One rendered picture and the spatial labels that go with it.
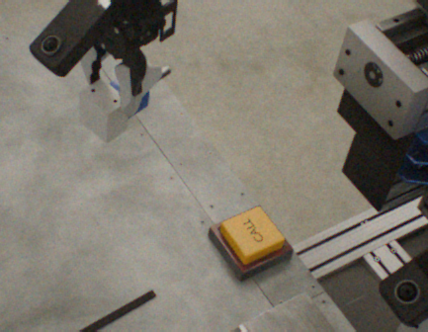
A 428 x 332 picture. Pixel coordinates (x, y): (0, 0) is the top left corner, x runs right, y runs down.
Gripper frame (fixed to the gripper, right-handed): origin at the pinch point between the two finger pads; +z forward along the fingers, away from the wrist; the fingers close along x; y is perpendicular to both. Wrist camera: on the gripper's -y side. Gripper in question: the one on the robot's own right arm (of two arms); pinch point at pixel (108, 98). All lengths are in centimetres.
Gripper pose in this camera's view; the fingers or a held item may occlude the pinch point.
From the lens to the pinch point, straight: 107.6
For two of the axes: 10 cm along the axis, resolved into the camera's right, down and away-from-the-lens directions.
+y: 6.7, -5.2, 5.2
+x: -7.3, -5.7, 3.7
